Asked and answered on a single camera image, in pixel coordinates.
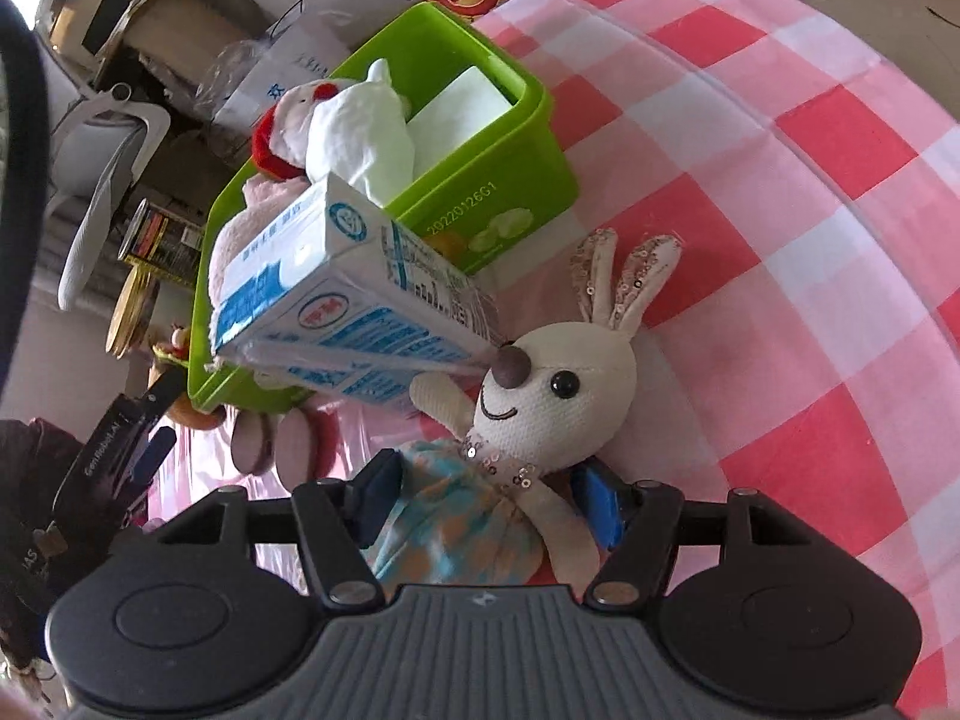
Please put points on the cream plush rabbit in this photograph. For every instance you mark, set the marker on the cream plush rabbit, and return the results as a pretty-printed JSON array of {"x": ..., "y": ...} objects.
[{"x": 555, "y": 397}]

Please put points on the wooden desk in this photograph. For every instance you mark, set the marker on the wooden desk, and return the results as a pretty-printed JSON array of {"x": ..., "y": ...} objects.
[{"x": 187, "y": 22}]

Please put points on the white sponge block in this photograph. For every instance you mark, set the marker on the white sponge block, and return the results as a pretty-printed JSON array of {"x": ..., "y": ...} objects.
[{"x": 457, "y": 116}]

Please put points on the green drink can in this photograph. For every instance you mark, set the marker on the green drink can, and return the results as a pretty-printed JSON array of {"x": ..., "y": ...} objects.
[{"x": 161, "y": 240}]

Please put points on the red white checkered tablecloth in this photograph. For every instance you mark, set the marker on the red white checkered tablecloth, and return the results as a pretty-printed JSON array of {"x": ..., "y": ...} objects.
[{"x": 750, "y": 240}]

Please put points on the grey mesh office chair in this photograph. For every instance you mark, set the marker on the grey mesh office chair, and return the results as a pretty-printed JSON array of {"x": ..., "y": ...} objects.
[{"x": 82, "y": 157}]

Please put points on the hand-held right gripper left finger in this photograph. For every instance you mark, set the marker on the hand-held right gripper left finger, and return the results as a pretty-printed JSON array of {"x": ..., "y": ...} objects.
[{"x": 375, "y": 499}]

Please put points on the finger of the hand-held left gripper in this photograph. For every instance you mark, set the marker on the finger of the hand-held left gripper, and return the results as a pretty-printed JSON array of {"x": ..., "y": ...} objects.
[
  {"x": 166, "y": 394},
  {"x": 154, "y": 457}
]

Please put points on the white paper bag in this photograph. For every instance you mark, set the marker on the white paper bag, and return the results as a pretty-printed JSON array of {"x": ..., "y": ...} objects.
[{"x": 292, "y": 60}]

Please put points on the glass jar with gold lid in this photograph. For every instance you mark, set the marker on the glass jar with gold lid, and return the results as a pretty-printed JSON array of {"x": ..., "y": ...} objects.
[{"x": 131, "y": 311}]

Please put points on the blue white milk carton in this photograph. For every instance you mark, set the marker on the blue white milk carton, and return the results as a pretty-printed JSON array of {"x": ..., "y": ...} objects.
[{"x": 337, "y": 300}]

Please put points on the green plastic bin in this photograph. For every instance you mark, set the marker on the green plastic bin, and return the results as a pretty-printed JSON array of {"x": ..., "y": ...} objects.
[{"x": 480, "y": 187}]

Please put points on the clear plastic bag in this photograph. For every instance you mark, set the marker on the clear plastic bag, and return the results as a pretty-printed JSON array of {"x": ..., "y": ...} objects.
[{"x": 225, "y": 75}]

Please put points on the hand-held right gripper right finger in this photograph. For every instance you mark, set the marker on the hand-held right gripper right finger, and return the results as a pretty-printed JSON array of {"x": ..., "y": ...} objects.
[{"x": 600, "y": 502}]

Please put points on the small orange toy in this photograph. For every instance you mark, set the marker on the small orange toy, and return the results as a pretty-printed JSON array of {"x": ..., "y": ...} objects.
[{"x": 171, "y": 345}]

